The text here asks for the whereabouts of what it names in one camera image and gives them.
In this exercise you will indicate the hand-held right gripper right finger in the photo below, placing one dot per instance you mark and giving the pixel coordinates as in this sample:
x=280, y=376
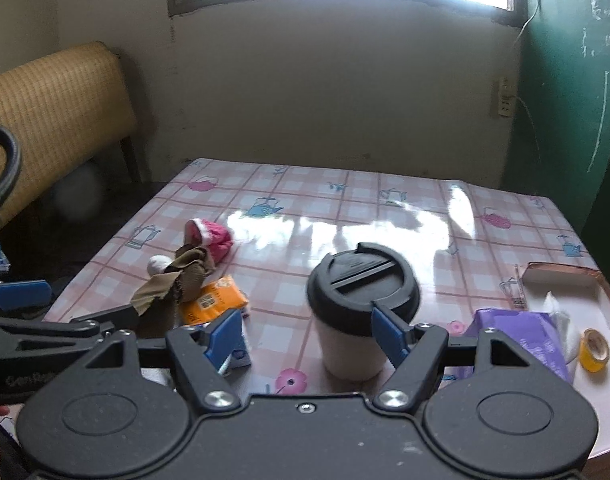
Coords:
x=389, y=335

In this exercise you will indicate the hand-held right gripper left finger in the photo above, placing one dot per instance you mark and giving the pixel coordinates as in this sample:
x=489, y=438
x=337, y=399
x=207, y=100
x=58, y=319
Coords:
x=225, y=342

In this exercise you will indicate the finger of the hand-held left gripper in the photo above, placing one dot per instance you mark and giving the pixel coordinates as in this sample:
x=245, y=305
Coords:
x=20, y=295
x=105, y=317

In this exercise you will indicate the orange tissue pack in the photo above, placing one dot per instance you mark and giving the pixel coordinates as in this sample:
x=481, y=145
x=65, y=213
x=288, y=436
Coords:
x=216, y=301

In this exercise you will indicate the brown cloth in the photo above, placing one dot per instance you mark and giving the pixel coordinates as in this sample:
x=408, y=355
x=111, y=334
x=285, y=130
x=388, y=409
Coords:
x=185, y=272

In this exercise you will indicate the small white blue carton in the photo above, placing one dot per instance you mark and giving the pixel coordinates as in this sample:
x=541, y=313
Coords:
x=237, y=355

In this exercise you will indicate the white cup with black lid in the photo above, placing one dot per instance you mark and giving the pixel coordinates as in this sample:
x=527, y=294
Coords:
x=355, y=285

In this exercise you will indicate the white sock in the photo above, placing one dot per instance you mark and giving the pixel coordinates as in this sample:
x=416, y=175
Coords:
x=159, y=265

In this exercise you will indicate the pink sock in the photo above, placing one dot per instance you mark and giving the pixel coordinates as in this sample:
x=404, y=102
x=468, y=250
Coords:
x=212, y=237

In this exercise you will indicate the grey ball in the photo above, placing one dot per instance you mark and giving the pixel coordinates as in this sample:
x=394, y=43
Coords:
x=80, y=192

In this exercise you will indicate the purple plastic packet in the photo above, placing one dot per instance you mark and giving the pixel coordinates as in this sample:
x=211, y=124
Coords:
x=520, y=325

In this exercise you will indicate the pink checked tablecloth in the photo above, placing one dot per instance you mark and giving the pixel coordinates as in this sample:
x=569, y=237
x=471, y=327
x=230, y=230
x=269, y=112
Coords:
x=335, y=200

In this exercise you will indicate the crumpled white tissue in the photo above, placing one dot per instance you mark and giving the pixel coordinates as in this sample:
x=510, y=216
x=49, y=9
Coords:
x=560, y=320

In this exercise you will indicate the white tray brown rim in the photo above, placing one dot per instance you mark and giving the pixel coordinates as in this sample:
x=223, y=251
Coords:
x=560, y=280

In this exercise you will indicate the woven rattan bench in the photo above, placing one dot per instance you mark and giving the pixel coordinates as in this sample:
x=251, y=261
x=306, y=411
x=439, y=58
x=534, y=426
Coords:
x=50, y=105

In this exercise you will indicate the yellow tape roll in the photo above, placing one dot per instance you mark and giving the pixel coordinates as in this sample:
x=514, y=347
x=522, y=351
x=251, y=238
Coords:
x=594, y=352

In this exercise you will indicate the green chalkboard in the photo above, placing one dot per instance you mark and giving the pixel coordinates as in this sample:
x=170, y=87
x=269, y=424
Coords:
x=565, y=110

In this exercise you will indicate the wall socket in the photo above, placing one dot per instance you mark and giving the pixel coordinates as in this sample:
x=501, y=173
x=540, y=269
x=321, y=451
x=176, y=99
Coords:
x=505, y=97

